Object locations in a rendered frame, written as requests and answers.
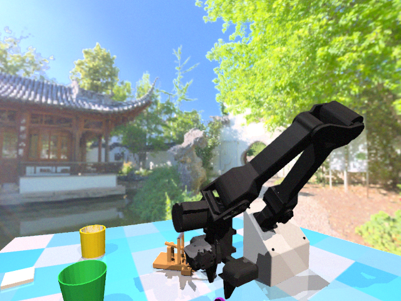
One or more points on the green open cup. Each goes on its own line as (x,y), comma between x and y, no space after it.
(83,281)

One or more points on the yellow cup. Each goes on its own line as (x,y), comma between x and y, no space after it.
(92,241)

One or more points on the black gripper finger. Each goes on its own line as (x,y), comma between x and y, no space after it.
(211,272)
(228,288)

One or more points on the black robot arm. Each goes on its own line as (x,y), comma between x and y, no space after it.
(316,133)

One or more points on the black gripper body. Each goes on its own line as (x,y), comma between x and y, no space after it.
(238,271)

